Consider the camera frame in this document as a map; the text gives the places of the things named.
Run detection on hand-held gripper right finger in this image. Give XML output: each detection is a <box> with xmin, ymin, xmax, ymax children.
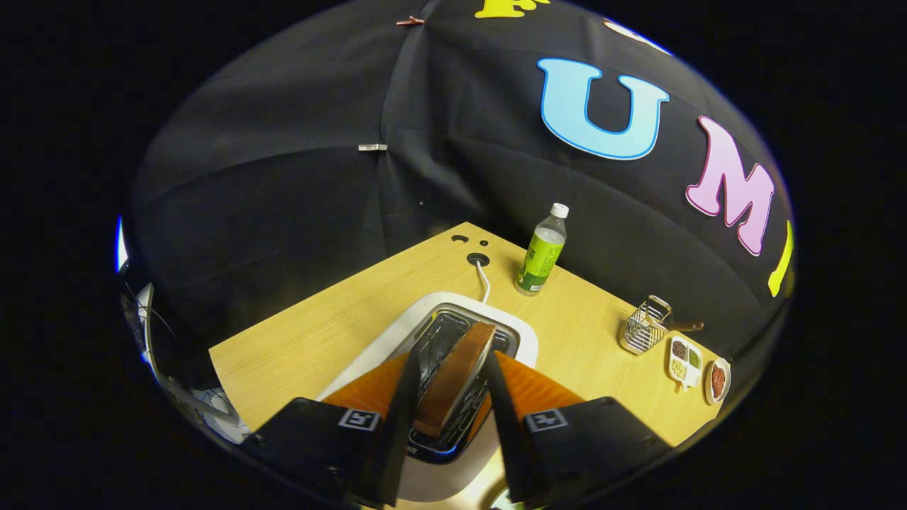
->
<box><xmin>483</xmin><ymin>350</ymin><xmax>672</xmax><ymax>509</ymax></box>

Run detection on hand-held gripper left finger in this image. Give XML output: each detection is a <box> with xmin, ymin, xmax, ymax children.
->
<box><xmin>241</xmin><ymin>349</ymin><xmax>424</xmax><ymax>509</ymax></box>

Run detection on toasted bread slice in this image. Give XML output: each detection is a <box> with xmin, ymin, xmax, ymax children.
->
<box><xmin>415</xmin><ymin>322</ymin><xmax>497</xmax><ymax>438</ymax></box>

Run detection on white toaster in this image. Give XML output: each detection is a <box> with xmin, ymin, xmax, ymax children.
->
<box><xmin>315</xmin><ymin>291</ymin><xmax>539</xmax><ymax>505</ymax></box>

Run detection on green label plastic bottle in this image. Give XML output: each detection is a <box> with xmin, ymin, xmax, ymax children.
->
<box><xmin>514</xmin><ymin>203</ymin><xmax>570</xmax><ymax>296</ymax></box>

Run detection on white divided bean dish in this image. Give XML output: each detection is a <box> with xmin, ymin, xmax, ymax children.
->
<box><xmin>667</xmin><ymin>336</ymin><xmax>704</xmax><ymax>390</ymax></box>

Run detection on white round plate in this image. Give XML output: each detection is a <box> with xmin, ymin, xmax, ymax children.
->
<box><xmin>705</xmin><ymin>358</ymin><xmax>732</xmax><ymax>406</ymax></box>

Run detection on black backdrop cloth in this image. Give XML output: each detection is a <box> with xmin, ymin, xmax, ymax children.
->
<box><xmin>117</xmin><ymin>0</ymin><xmax>796</xmax><ymax>397</ymax></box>

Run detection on metal wire utensil holder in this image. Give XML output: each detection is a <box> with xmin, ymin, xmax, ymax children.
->
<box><xmin>619</xmin><ymin>295</ymin><xmax>672</xmax><ymax>355</ymax></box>

